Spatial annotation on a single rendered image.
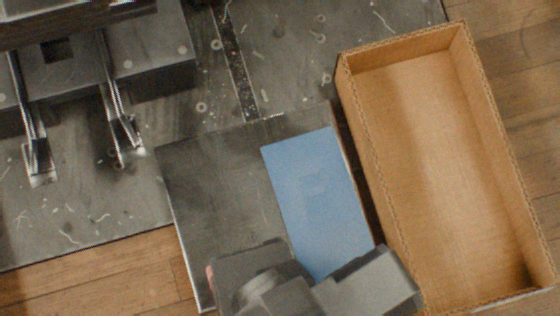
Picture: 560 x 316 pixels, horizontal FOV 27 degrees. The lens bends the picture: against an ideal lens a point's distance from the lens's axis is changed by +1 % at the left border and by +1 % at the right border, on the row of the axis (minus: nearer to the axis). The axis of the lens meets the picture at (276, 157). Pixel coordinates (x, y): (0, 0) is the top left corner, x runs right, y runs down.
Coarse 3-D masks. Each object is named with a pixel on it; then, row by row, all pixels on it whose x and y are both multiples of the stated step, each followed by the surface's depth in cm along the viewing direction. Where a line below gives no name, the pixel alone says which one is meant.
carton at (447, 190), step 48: (384, 48) 105; (432, 48) 109; (384, 96) 109; (432, 96) 109; (480, 96) 105; (384, 144) 108; (432, 144) 108; (480, 144) 108; (384, 192) 100; (432, 192) 107; (480, 192) 107; (432, 240) 106; (480, 240) 106; (528, 240) 103; (432, 288) 105; (480, 288) 105; (528, 288) 103
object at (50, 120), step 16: (192, 64) 103; (128, 80) 102; (144, 80) 103; (160, 80) 104; (176, 80) 106; (192, 80) 107; (64, 96) 101; (80, 96) 102; (144, 96) 107; (160, 96) 109; (16, 112) 102; (48, 112) 104; (0, 128) 104; (16, 128) 106
